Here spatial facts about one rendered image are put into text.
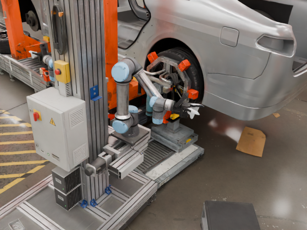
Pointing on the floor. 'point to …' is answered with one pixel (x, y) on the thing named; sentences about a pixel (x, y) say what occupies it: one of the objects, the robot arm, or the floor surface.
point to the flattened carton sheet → (251, 142)
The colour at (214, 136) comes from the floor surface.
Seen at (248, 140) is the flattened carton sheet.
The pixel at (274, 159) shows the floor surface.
